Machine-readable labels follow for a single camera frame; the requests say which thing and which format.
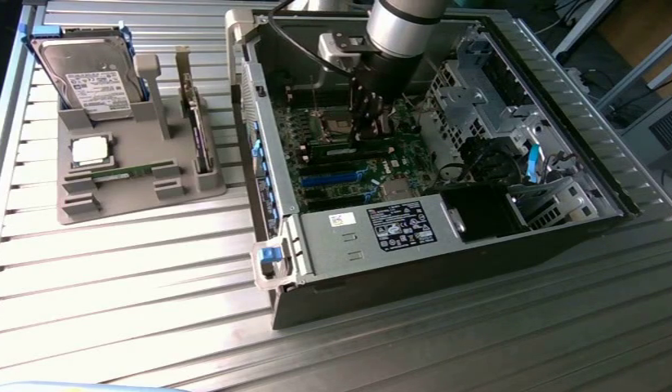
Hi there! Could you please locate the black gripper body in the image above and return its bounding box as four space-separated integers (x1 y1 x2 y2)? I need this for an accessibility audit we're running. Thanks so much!
352 49 425 108

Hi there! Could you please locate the installed green RAM stick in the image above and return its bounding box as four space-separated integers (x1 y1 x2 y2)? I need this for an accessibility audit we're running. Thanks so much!
306 140 372 159

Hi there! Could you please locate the CPU socket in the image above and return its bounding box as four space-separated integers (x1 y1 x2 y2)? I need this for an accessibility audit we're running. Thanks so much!
312 109 353 136

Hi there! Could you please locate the green motherboard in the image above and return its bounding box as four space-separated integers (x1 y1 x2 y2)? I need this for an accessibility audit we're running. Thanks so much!
273 73 442 207

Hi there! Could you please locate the blue expansion slot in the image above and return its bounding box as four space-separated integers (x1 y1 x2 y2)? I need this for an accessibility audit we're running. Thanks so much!
298 170 365 188

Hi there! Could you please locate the silver metal drive cage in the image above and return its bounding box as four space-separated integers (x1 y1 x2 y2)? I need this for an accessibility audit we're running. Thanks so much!
421 24 541 138

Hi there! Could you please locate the graphics card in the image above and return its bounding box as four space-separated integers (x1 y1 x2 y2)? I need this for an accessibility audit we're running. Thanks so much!
173 45 214 175

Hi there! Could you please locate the grey power supply unit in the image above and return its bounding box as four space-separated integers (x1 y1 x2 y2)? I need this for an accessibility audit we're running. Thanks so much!
297 194 465 275

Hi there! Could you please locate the open black PC case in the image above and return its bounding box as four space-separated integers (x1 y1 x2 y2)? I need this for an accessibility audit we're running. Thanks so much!
224 7 641 331

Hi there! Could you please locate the grey parts rack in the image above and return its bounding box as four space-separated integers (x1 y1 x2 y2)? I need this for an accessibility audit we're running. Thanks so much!
56 53 245 226

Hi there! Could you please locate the silver hard disk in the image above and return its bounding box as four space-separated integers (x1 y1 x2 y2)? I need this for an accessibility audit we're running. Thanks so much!
29 38 145 122

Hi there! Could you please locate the silver CPU chip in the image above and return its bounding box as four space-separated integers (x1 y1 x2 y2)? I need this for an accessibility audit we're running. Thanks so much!
69 136 116 167

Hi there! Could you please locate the grey computer tower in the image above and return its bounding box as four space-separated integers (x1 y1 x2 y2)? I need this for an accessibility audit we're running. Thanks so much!
620 96 672 165

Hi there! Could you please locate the blue disk carrier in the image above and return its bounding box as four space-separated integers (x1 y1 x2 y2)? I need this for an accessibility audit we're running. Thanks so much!
21 23 152 105

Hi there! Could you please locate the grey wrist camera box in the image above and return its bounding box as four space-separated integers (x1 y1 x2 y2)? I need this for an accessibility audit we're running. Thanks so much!
317 32 372 74

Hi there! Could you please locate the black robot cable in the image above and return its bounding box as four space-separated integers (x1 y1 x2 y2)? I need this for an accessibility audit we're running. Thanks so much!
268 0 352 76

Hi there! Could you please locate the blue disk wire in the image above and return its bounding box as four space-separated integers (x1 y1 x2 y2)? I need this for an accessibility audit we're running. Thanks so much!
521 142 544 185

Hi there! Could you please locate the grey desk frame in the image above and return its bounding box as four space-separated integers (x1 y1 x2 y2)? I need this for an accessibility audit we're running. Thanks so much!
550 0 672 108

